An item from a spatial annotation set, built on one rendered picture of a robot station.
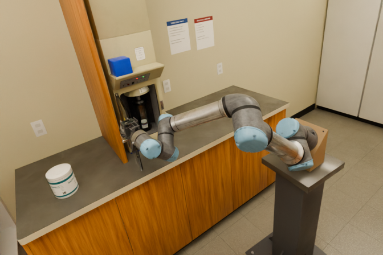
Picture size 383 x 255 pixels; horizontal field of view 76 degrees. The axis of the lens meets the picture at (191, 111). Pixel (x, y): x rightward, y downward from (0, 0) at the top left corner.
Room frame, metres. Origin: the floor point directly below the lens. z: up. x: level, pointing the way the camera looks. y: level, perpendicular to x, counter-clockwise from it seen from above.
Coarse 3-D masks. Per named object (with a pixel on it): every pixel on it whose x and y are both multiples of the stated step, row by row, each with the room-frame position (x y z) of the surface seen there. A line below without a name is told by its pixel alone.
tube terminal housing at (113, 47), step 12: (120, 36) 1.49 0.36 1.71; (132, 36) 1.53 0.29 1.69; (144, 36) 1.57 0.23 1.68; (108, 48) 1.44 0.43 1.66; (120, 48) 1.48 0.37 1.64; (132, 48) 1.52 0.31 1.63; (144, 48) 1.56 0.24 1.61; (132, 60) 1.51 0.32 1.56; (144, 60) 1.55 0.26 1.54; (108, 72) 1.43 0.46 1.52; (108, 84) 1.49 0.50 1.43; (144, 84) 1.53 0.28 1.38; (156, 84) 1.58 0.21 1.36; (156, 132) 1.54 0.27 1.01
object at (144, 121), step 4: (136, 104) 1.56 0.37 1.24; (144, 104) 1.58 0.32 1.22; (136, 108) 1.57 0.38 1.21; (140, 108) 1.56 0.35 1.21; (144, 108) 1.58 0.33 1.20; (136, 112) 1.57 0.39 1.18; (140, 112) 1.56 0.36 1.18; (144, 112) 1.57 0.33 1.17; (136, 116) 1.58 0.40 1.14; (140, 116) 1.56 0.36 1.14; (144, 116) 1.57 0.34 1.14; (148, 116) 1.60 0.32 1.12; (140, 120) 1.56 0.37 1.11; (144, 120) 1.56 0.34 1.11; (148, 120) 1.59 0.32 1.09; (140, 124) 1.57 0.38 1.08; (144, 124) 1.56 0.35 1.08; (148, 124) 1.58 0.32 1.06
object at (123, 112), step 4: (116, 96) 1.39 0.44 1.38; (120, 100) 1.29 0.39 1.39; (120, 104) 1.28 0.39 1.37; (120, 108) 1.34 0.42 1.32; (124, 108) 1.17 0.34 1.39; (124, 112) 1.19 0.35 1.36; (124, 116) 1.24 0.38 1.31; (132, 152) 1.33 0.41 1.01; (136, 152) 1.13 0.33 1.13; (136, 156) 1.16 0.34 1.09; (136, 160) 1.22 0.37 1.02; (140, 164) 1.13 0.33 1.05; (140, 168) 1.13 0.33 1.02
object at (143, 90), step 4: (140, 88) 1.55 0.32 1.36; (144, 88) 1.56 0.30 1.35; (148, 88) 1.60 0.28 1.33; (128, 92) 1.54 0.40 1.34; (132, 92) 1.53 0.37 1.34; (136, 92) 1.53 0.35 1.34; (140, 92) 1.53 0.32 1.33; (144, 92) 1.55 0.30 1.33; (128, 96) 1.53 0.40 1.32; (132, 96) 1.52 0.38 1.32
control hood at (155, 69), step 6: (144, 66) 1.51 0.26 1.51; (150, 66) 1.49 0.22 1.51; (156, 66) 1.47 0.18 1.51; (162, 66) 1.49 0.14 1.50; (138, 72) 1.40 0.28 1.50; (144, 72) 1.43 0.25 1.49; (150, 72) 1.46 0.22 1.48; (156, 72) 1.50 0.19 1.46; (114, 78) 1.34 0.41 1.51; (120, 78) 1.34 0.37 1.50; (126, 78) 1.37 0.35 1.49; (150, 78) 1.52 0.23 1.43; (114, 84) 1.37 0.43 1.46; (114, 90) 1.40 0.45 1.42
